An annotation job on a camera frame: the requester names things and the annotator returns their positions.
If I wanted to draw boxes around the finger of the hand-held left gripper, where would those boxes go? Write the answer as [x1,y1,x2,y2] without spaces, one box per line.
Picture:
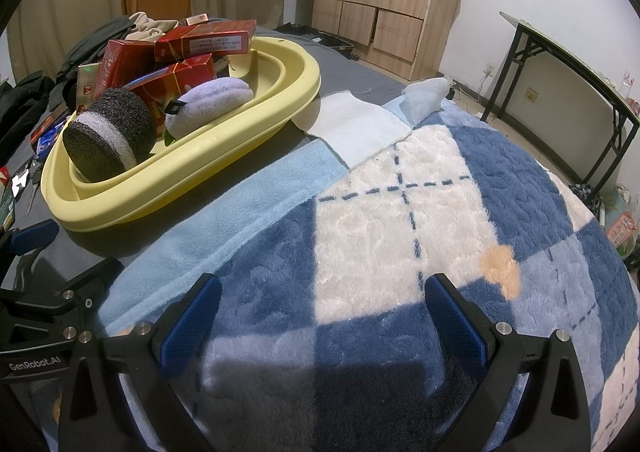
[0,221,60,289]
[59,257,124,311]

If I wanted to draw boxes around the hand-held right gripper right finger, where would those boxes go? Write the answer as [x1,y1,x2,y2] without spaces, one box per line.
[424,273,593,452]

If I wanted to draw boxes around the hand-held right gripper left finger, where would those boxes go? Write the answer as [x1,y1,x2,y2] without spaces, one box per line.
[59,273,223,452]

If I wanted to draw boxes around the small black sandwich cookie cushion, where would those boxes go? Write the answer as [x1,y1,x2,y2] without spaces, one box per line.
[62,87,158,183]

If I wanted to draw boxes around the red box with silver side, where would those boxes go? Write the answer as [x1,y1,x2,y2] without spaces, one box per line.
[77,63,103,110]

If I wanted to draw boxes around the yellow plastic basin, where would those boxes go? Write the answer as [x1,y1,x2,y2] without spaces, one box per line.
[41,36,322,233]

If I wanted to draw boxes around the red box with white label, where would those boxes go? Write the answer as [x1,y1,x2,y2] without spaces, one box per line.
[97,40,156,88]

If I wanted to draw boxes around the shiny red gold box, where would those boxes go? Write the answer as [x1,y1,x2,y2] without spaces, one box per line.
[122,54,217,128]

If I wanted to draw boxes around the lavender round plush cushion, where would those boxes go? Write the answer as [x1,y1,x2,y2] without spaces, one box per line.
[165,77,253,139]

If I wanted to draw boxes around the red and white long carton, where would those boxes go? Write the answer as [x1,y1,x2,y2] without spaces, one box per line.
[154,20,257,64]

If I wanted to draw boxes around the metal scissors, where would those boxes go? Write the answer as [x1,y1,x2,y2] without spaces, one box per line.
[25,157,46,213]

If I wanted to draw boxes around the blue red packaging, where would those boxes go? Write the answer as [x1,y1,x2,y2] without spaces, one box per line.
[30,115,76,155]

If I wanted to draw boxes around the blue white plaid blanket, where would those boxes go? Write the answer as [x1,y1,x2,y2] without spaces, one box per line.
[95,77,640,452]

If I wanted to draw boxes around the black garment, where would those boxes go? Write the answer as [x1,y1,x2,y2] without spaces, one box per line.
[0,72,56,143]

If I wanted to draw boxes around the dark plaid cloth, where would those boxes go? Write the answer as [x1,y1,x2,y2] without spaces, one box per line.
[570,182,603,213]

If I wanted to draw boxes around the pink printed bag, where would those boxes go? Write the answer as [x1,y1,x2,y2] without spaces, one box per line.
[606,211,638,250]

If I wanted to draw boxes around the dark green garment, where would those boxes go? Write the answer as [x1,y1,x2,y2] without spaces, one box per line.
[55,15,136,83]

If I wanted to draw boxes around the beige garment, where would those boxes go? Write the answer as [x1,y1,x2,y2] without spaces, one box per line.
[127,12,181,40]

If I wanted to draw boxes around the black folding table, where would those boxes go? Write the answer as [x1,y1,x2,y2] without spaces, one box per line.
[482,11,640,198]

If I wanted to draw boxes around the open black tool case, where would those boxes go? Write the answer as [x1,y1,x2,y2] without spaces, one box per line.
[277,22,358,58]

